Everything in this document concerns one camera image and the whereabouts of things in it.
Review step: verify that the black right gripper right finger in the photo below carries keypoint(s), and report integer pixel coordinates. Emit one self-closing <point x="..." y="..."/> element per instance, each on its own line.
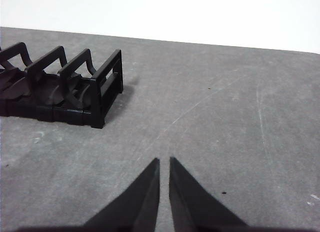
<point x="192" y="207"/>

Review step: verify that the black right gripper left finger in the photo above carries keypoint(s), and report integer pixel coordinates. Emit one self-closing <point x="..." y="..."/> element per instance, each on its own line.
<point x="140" y="204"/>

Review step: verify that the black plastic dish rack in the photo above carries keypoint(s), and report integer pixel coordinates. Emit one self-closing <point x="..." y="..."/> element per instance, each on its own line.
<point x="72" y="114"/>

